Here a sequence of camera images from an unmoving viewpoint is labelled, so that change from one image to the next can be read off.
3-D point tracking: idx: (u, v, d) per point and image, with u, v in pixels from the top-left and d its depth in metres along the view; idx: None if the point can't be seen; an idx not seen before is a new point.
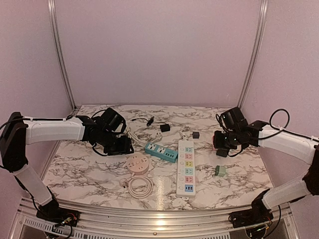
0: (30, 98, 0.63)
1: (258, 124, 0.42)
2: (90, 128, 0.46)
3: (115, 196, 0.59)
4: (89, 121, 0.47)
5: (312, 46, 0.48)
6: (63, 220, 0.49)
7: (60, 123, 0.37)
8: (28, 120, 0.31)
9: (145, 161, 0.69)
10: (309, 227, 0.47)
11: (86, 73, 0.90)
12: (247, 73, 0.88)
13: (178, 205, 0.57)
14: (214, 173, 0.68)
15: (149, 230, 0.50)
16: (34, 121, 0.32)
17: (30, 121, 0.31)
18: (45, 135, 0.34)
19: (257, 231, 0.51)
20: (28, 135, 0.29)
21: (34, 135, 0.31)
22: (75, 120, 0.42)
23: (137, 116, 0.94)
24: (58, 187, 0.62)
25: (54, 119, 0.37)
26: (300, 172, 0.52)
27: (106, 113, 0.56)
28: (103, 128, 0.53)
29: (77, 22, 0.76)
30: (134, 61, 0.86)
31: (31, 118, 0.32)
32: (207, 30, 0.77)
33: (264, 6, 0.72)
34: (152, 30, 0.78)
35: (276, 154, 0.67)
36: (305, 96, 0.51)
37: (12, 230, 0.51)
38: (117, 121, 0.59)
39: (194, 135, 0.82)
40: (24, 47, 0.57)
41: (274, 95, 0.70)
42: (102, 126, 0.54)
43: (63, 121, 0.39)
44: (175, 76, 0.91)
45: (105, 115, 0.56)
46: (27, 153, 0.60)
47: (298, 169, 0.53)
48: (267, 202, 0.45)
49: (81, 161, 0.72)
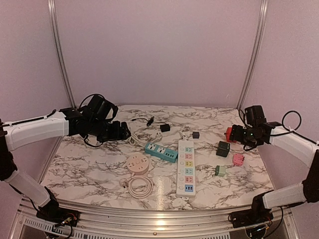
0: (31, 99, 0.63)
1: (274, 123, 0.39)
2: (77, 121, 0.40)
3: (115, 196, 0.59)
4: (75, 113, 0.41)
5: (312, 47, 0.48)
6: (63, 221, 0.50)
7: (39, 121, 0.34)
8: (7, 126, 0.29)
9: (145, 161, 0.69)
10: (310, 228, 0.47)
11: (85, 73, 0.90)
12: (247, 73, 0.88)
13: (178, 205, 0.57)
14: (214, 173, 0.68)
15: (149, 230, 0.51)
16: (14, 126, 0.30)
17: (10, 126, 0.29)
18: (26, 137, 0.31)
19: (257, 231, 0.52)
20: (9, 143, 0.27)
21: (16, 140, 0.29)
22: (57, 115, 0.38)
23: (137, 116, 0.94)
24: (58, 187, 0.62)
25: (35, 119, 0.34)
26: (294, 169, 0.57)
27: (93, 102, 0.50)
28: (90, 118, 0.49)
29: (77, 22, 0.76)
30: (135, 62, 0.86)
31: (10, 124, 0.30)
32: (207, 30, 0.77)
33: (264, 6, 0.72)
34: (152, 31, 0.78)
35: (277, 156, 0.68)
36: (305, 96, 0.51)
37: (11, 230, 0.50)
38: (106, 107, 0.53)
39: (194, 135, 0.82)
40: (24, 47, 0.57)
41: (274, 95, 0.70)
42: (90, 116, 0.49)
43: (43, 118, 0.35)
44: (174, 76, 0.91)
45: (92, 102, 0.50)
46: (18, 162, 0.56)
47: (292, 166, 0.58)
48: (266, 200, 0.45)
49: (81, 161, 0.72)
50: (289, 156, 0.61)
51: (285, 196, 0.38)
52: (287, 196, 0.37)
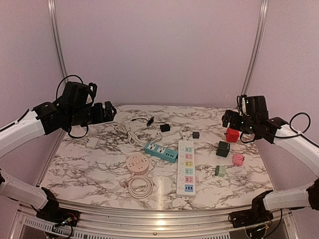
0: (31, 98, 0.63)
1: (278, 120, 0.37)
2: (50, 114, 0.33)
3: (115, 196, 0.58)
4: (48, 108, 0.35)
5: (312, 47, 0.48)
6: (63, 221, 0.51)
7: (10, 127, 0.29)
8: None
9: (145, 161, 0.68)
10: (309, 228, 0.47)
11: (85, 73, 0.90)
12: (248, 73, 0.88)
13: (178, 205, 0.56)
14: (214, 173, 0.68)
15: (149, 230, 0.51)
16: None
17: None
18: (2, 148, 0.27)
19: (257, 231, 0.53)
20: None
21: None
22: (29, 116, 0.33)
23: (137, 116, 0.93)
24: (58, 187, 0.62)
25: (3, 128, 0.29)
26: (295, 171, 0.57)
27: (66, 88, 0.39)
28: (66, 110, 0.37)
29: (77, 22, 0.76)
30: (135, 62, 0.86)
31: None
32: (207, 30, 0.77)
33: (264, 6, 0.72)
34: (152, 31, 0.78)
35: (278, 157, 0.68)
36: (306, 96, 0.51)
37: (12, 230, 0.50)
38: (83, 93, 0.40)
39: (194, 135, 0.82)
40: (23, 47, 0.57)
41: (274, 95, 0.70)
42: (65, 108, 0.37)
43: (14, 124, 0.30)
44: (174, 76, 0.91)
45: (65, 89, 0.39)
46: (15, 163, 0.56)
47: (293, 168, 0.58)
48: (268, 202, 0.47)
49: (81, 161, 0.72)
50: (291, 157, 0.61)
51: (292, 200, 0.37)
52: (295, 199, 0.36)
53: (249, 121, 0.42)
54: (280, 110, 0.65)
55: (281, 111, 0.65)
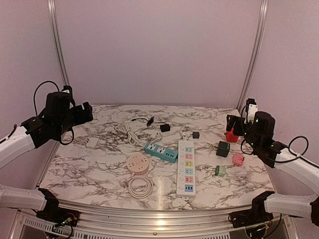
0: (30, 98, 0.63)
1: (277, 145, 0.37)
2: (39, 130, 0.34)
3: (115, 196, 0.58)
4: (35, 123, 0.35)
5: (312, 47, 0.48)
6: (63, 221, 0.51)
7: (1, 145, 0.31)
8: None
9: (145, 161, 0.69)
10: (310, 228, 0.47)
11: (85, 73, 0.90)
12: (247, 73, 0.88)
13: (178, 205, 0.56)
14: (214, 173, 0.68)
15: (149, 230, 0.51)
16: None
17: None
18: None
19: (257, 231, 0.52)
20: None
21: None
22: (19, 131, 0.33)
23: (137, 116, 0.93)
24: (58, 187, 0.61)
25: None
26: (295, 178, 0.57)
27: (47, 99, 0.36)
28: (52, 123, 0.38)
29: (77, 22, 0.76)
30: (135, 62, 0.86)
31: None
32: (207, 30, 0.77)
33: (264, 6, 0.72)
34: (152, 30, 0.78)
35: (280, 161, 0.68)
36: (306, 96, 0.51)
37: (12, 230, 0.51)
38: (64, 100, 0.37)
39: (194, 135, 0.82)
40: (23, 47, 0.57)
41: (274, 95, 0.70)
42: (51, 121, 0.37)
43: (4, 140, 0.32)
44: (174, 75, 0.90)
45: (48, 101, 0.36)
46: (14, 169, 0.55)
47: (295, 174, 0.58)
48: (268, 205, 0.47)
49: (81, 161, 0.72)
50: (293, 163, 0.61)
51: (294, 208, 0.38)
52: (297, 208, 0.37)
53: (249, 138, 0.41)
54: (281, 110, 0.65)
55: (282, 111, 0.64)
